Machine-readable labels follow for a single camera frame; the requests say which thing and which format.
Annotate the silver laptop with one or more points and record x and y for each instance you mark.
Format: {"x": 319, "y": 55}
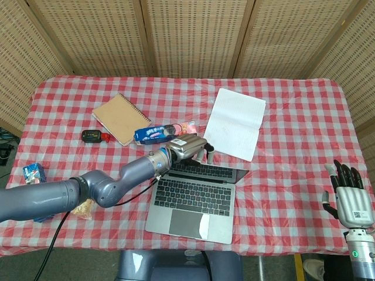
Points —
{"x": 193, "y": 199}

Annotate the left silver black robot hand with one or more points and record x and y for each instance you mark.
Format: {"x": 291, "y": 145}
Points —
{"x": 187, "y": 146}

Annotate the white shoe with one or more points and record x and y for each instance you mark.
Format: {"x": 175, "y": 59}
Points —
{"x": 313, "y": 269}

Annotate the white lined paper pad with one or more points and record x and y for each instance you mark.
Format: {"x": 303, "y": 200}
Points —
{"x": 237, "y": 123}

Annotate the clear bag of snacks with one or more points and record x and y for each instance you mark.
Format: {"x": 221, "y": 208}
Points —
{"x": 83, "y": 209}

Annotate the blue cookie sleeve pack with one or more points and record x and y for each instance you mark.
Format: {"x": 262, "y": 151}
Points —
{"x": 152, "y": 134}

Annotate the blue cookie box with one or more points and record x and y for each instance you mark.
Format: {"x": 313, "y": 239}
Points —
{"x": 33, "y": 174}

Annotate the bamboo screen panel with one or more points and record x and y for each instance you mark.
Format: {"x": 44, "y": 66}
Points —
{"x": 26, "y": 64}
{"x": 196, "y": 35}
{"x": 90, "y": 35}
{"x": 351, "y": 64}
{"x": 293, "y": 35}

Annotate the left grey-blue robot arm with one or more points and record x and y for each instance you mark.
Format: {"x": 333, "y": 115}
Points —
{"x": 44, "y": 199}

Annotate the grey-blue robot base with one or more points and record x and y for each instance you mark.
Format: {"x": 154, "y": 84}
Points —
{"x": 175, "y": 266}

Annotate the brown spiral notebook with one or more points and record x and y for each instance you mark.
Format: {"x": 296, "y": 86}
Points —
{"x": 120, "y": 118}

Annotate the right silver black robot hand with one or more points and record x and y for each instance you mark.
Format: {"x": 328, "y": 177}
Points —
{"x": 354, "y": 205}

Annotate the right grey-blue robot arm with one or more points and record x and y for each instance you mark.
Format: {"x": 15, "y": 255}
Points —
{"x": 363, "y": 257}

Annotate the pink snack packet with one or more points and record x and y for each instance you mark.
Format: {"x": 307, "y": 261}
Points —
{"x": 189, "y": 127}

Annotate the black device with red clip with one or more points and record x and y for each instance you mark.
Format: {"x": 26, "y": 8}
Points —
{"x": 93, "y": 136}

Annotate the red white checkered tablecloth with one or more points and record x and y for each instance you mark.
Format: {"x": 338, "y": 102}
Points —
{"x": 293, "y": 175}

